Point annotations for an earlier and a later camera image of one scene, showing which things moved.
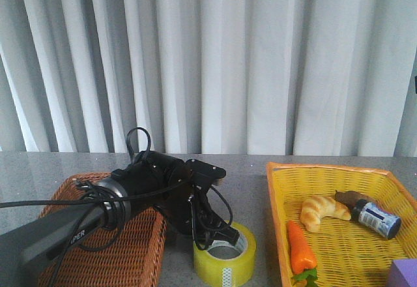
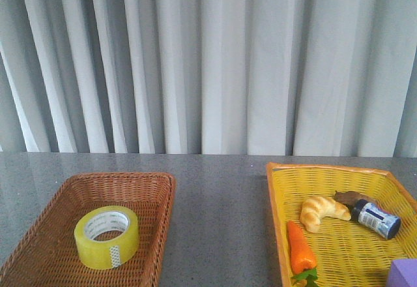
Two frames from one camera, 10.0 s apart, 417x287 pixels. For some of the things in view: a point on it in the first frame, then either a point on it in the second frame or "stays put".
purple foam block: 402,273 stays put
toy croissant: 316,207 stays put
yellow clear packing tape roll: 209,271 → 108,254
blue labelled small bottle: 376,218 stays put
